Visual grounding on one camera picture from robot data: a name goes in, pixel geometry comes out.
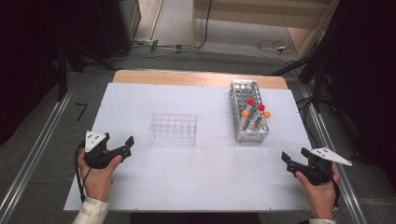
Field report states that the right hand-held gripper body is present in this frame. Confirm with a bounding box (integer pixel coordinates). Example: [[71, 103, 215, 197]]
[[293, 147, 353, 187]]

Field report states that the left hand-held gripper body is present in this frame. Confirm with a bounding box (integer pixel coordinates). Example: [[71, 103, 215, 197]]
[[83, 130, 125, 171]]

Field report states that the clear plastic tube rack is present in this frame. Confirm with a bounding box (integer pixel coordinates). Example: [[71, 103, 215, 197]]
[[150, 112, 198, 147]]

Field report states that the orange cap centrifuge tube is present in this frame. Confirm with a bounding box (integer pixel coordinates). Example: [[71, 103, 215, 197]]
[[260, 110, 272, 132], [239, 109, 250, 132]]

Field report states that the red cap centrifuge tube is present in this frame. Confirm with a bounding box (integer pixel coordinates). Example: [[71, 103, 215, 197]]
[[244, 98, 256, 125], [253, 104, 266, 130]]

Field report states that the metal tube rack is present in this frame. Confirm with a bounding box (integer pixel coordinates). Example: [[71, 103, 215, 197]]
[[229, 79, 271, 144]]

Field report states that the person's left hand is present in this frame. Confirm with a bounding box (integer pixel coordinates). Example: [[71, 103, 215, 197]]
[[78, 148, 123, 203]]

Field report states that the person's right hand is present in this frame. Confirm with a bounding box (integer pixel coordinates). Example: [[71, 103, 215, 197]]
[[294, 164, 342, 219]]

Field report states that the black stand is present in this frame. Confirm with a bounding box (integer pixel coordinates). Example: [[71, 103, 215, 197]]
[[269, 52, 331, 114], [55, 40, 120, 102]]

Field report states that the white board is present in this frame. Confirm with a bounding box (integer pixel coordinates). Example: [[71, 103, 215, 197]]
[[64, 82, 334, 213]]

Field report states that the dark curtain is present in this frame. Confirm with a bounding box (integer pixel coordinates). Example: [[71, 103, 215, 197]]
[[321, 0, 396, 190], [0, 0, 106, 147]]

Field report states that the grey power strip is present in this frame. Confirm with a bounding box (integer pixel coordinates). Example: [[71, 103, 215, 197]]
[[132, 37, 160, 49]]

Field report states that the dark cabinet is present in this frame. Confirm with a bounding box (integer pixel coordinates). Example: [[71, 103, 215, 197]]
[[96, 0, 142, 60]]

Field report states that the beige wooden panel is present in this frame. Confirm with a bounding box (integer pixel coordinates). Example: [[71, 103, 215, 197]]
[[191, 0, 340, 59]]

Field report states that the left hand-held gripper cable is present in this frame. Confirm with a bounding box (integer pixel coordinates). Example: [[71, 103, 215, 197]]
[[74, 141, 94, 203]]

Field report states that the hand-held gripper cable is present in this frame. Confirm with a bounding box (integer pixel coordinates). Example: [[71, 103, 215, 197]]
[[74, 141, 94, 203], [323, 164, 341, 209]]

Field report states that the right hand-held gripper cable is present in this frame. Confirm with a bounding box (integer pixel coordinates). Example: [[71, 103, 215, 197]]
[[323, 164, 341, 209]]

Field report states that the metal floor rail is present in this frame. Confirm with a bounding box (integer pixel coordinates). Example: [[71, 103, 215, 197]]
[[0, 73, 76, 224], [300, 83, 368, 224]]

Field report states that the grey floor cable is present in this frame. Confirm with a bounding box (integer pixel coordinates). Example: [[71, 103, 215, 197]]
[[111, 43, 194, 61]]

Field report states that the white cable with plug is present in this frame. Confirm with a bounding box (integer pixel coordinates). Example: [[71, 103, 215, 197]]
[[255, 39, 290, 59]]

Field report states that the black hanging cable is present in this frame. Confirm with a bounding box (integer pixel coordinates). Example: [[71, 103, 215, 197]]
[[192, 0, 214, 50]]

